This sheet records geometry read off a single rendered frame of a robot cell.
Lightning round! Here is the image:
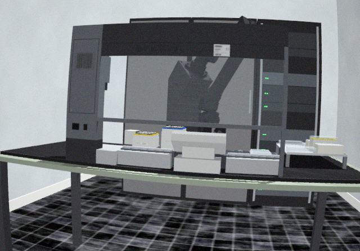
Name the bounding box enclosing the white ready panel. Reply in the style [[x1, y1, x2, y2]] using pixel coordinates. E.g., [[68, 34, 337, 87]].
[[124, 130, 140, 146]]

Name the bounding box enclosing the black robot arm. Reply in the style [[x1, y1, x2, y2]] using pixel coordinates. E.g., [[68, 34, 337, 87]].
[[203, 16, 256, 133]]

